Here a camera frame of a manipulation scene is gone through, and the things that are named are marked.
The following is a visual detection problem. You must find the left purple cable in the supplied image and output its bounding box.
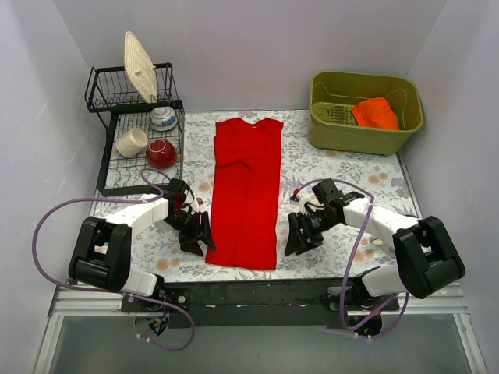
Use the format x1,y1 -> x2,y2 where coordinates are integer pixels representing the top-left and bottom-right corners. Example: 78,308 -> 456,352
31,168 -> 196,351

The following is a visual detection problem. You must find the purple cable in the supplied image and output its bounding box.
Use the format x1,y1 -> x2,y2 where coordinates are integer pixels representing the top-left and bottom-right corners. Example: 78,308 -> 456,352
292,178 -> 409,339
31,168 -> 196,351

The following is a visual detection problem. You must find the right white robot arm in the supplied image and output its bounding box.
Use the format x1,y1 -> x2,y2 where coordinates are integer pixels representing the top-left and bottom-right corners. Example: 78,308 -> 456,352
285,178 -> 465,310

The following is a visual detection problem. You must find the green plastic bin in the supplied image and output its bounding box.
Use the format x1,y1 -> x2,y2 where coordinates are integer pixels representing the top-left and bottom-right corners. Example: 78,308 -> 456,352
308,71 -> 423,156

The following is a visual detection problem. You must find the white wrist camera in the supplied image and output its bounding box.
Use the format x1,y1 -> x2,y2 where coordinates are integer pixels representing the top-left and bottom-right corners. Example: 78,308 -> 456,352
289,189 -> 311,213
184,196 -> 203,213

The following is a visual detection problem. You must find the aluminium rail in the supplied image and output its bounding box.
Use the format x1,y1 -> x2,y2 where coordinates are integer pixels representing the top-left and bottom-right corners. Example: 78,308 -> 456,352
48,283 -> 469,316

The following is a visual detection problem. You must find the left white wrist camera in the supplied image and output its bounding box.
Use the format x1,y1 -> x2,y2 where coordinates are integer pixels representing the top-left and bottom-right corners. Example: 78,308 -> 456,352
184,196 -> 203,213

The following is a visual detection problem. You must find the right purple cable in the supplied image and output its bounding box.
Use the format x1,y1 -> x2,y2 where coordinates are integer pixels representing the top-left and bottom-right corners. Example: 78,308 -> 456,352
292,178 -> 409,339

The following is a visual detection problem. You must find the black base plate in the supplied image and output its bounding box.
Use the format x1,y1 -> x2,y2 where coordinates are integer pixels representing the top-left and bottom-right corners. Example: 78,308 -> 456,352
120,277 -> 401,329

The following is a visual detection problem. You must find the orange t shirt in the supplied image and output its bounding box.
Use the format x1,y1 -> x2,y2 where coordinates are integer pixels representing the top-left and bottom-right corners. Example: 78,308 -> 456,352
352,97 -> 399,130

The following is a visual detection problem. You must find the red t shirt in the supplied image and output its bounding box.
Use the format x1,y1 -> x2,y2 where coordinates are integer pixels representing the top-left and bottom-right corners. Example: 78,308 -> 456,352
206,118 -> 283,270

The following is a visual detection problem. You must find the blue white ceramic bowl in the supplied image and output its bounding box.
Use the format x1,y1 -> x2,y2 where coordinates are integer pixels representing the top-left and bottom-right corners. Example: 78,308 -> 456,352
150,106 -> 178,132

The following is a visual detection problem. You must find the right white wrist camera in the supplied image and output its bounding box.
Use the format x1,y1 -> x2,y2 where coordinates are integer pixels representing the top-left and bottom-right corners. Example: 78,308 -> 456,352
289,189 -> 311,213

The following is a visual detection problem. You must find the black wire dish rack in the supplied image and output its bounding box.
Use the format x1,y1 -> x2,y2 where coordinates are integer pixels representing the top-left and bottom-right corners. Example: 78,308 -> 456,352
85,62 -> 185,197

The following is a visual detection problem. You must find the red bowl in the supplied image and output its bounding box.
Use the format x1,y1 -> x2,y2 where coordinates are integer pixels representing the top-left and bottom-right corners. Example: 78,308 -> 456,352
146,139 -> 177,169

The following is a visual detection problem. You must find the green inside mug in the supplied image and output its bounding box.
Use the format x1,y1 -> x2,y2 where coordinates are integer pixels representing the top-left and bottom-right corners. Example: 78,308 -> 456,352
369,236 -> 395,256

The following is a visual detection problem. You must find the cream ceramic cup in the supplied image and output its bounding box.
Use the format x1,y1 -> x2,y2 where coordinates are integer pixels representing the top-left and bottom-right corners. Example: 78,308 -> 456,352
115,128 -> 149,158

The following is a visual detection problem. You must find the cream woven plate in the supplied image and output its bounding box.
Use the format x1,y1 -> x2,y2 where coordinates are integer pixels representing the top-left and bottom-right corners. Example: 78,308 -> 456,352
124,31 -> 157,104

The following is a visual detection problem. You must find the floral table mat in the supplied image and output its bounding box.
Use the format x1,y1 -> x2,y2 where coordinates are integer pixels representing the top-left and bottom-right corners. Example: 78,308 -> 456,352
98,110 -> 419,282

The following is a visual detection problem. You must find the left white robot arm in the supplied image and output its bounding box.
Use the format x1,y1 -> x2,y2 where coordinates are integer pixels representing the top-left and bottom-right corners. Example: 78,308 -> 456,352
69,178 -> 215,312

